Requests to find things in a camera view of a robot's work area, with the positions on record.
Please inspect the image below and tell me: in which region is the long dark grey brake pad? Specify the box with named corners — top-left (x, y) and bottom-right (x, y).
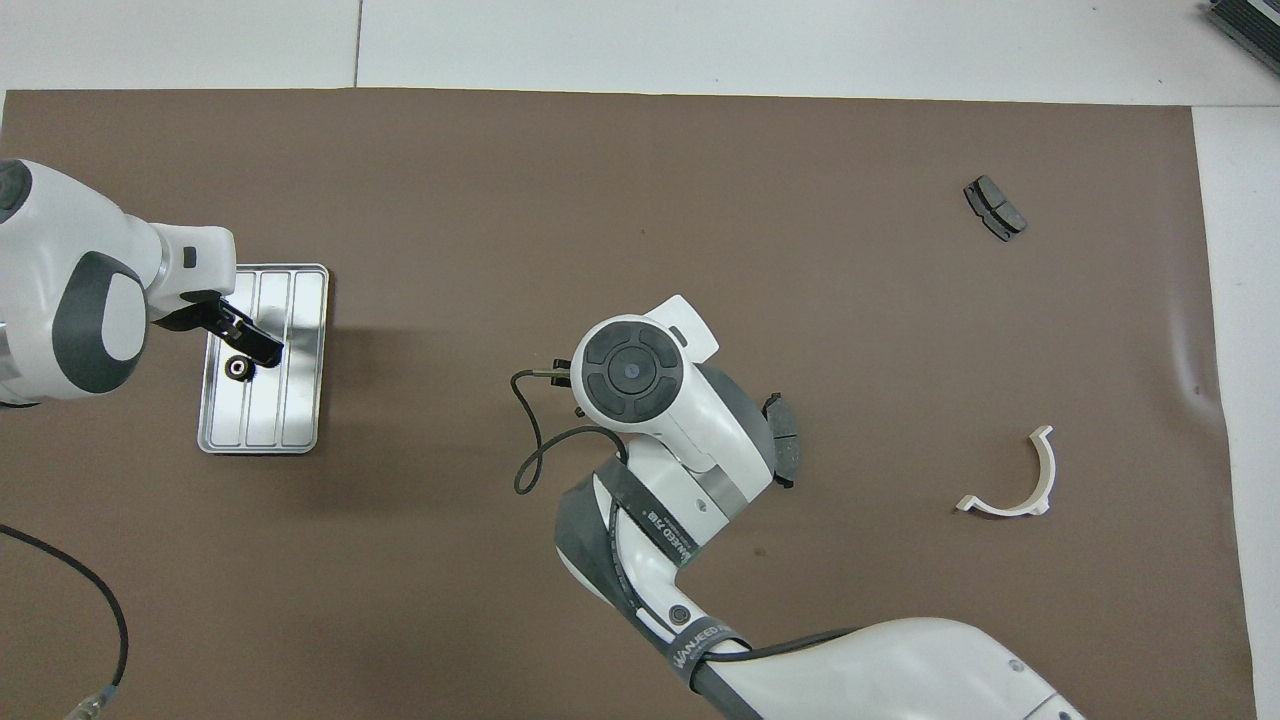
top-left (762, 391), bottom-right (806, 490)

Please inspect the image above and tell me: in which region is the silver metal compartment tray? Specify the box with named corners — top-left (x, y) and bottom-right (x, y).
top-left (197, 263), bottom-right (331, 456)

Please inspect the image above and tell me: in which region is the brown table mat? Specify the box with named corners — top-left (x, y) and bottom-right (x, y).
top-left (0, 88), bottom-right (1259, 720)

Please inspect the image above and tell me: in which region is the white curved plastic bracket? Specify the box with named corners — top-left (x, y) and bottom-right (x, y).
top-left (955, 425), bottom-right (1057, 519)

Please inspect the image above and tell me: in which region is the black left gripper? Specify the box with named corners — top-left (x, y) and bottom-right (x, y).
top-left (150, 290), bottom-right (287, 368)

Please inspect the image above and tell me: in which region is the black velcro cable strap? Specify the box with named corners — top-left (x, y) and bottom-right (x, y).
top-left (603, 463), bottom-right (703, 573)
top-left (664, 617), bottom-right (753, 693)

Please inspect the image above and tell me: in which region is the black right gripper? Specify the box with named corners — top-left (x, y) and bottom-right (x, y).
top-left (552, 357), bottom-right (587, 418)

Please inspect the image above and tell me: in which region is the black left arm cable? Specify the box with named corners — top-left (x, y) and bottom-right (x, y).
top-left (0, 524), bottom-right (131, 720)

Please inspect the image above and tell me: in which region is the dark ribbed device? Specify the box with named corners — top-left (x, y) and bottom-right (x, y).
top-left (1205, 0), bottom-right (1280, 77)

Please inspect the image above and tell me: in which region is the short dark grey brake pad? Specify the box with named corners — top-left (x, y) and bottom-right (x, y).
top-left (963, 175), bottom-right (1028, 243)

